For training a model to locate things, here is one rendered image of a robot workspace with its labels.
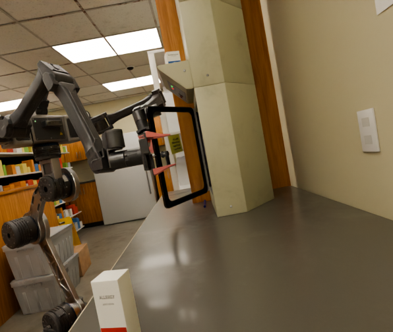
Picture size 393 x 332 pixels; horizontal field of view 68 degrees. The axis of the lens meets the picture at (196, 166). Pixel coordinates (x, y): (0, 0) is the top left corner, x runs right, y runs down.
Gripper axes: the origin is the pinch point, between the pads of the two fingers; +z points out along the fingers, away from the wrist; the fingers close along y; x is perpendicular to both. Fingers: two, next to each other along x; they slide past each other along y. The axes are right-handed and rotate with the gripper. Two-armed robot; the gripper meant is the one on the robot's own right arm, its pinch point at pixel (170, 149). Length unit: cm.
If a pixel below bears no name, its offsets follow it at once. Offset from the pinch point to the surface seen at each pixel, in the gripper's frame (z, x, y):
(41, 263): -146, 168, -63
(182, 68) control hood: 9.3, 7.3, 27.8
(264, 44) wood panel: 50, 43, 44
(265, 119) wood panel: 44, 46, 9
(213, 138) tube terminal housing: 15.2, 9.0, 1.7
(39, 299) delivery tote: -156, 170, -95
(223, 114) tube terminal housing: 20.1, 8.5, 9.3
